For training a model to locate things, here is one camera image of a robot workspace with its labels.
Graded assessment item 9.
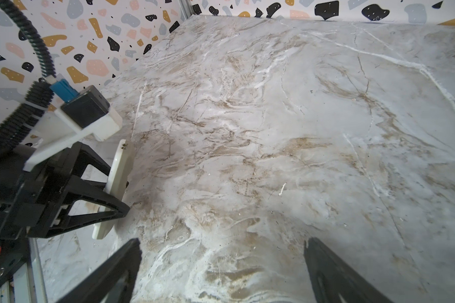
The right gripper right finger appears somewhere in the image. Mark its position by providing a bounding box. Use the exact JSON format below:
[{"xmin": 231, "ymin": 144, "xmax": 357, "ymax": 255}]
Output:
[{"xmin": 304, "ymin": 237, "xmax": 392, "ymax": 303}]

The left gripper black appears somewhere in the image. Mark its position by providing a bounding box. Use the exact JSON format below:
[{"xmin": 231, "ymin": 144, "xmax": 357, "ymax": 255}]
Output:
[{"xmin": 0, "ymin": 142, "xmax": 130, "ymax": 287}]

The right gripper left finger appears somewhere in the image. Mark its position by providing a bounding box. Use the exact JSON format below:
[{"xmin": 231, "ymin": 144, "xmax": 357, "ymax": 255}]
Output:
[{"xmin": 59, "ymin": 238, "xmax": 142, "ymax": 302}]

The white remote control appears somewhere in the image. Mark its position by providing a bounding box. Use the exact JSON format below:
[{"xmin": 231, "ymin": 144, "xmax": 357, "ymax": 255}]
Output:
[{"xmin": 92, "ymin": 140, "xmax": 135, "ymax": 240}]

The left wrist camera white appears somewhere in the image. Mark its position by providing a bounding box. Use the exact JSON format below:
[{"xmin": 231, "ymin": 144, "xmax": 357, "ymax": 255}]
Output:
[{"xmin": 24, "ymin": 76, "xmax": 123, "ymax": 172}]

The aluminium mounting rail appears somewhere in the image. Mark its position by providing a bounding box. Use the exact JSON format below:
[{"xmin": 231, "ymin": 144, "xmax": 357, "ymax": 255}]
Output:
[{"xmin": 0, "ymin": 238, "xmax": 48, "ymax": 302}]

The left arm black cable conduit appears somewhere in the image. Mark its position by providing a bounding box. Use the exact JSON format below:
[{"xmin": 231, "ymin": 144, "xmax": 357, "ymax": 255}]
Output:
[{"xmin": 0, "ymin": 0, "xmax": 58, "ymax": 160}]

